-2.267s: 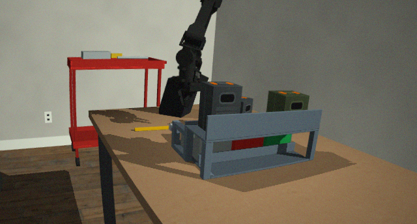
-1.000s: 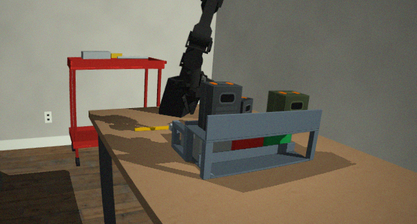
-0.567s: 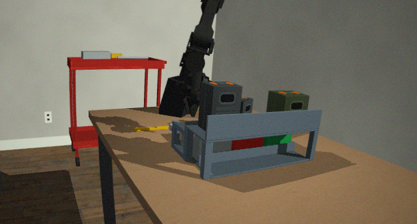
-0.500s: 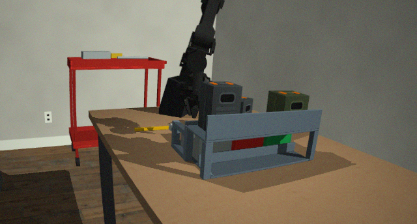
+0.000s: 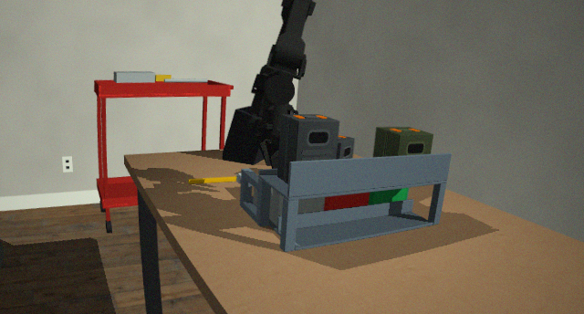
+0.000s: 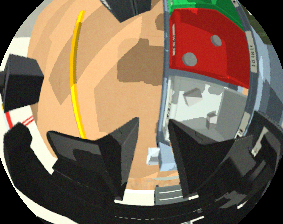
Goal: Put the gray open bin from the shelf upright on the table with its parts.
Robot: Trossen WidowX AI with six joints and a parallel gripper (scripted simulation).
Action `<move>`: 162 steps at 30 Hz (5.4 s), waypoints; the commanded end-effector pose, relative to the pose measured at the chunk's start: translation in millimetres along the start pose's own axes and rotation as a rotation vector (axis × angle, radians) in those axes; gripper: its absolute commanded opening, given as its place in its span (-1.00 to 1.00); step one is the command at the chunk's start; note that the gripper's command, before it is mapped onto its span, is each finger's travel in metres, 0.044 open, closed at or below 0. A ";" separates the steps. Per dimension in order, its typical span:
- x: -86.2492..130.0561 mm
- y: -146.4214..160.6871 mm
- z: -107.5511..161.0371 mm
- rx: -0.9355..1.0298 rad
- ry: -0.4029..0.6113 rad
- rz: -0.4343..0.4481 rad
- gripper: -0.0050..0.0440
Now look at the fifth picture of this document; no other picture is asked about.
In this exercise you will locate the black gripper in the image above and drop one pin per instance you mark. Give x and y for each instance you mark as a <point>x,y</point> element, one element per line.
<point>268,130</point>

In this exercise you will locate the yellow bar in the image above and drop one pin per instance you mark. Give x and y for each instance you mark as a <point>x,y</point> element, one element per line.
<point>213,180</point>

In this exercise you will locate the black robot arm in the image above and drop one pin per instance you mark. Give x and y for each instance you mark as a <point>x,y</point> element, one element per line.
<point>286,54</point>

